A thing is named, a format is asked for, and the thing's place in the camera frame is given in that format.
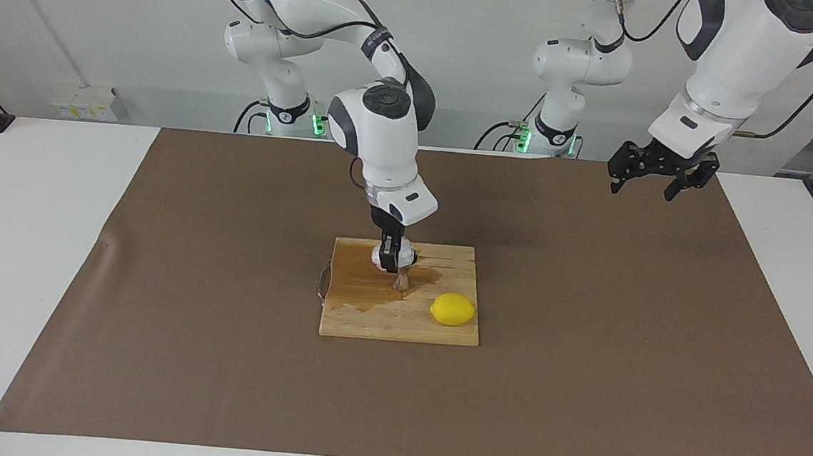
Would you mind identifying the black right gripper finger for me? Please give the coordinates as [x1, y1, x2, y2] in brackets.
[377, 237, 400, 273]

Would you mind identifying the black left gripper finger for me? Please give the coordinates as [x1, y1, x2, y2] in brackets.
[662, 152, 721, 206]
[608, 140, 648, 197]

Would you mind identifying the clear plastic cup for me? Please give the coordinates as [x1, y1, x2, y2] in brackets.
[370, 234, 420, 273]

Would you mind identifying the wooden cutting board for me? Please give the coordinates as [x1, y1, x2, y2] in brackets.
[313, 235, 486, 348]

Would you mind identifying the yellow lemon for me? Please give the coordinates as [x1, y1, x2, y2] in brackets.
[428, 291, 478, 329]

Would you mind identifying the brown paper table mat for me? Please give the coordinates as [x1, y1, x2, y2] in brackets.
[0, 118, 813, 456]

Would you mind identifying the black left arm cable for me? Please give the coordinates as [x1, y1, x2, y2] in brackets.
[603, 0, 813, 142]

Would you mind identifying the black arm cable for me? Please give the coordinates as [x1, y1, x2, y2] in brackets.
[206, 0, 382, 191]
[603, 0, 813, 142]

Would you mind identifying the black base cable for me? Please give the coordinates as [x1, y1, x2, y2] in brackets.
[474, 90, 547, 156]
[233, 98, 271, 136]

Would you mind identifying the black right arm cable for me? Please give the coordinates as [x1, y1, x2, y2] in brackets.
[206, 0, 382, 191]

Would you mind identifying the white wall power outlet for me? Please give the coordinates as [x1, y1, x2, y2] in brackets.
[49, 84, 120, 123]

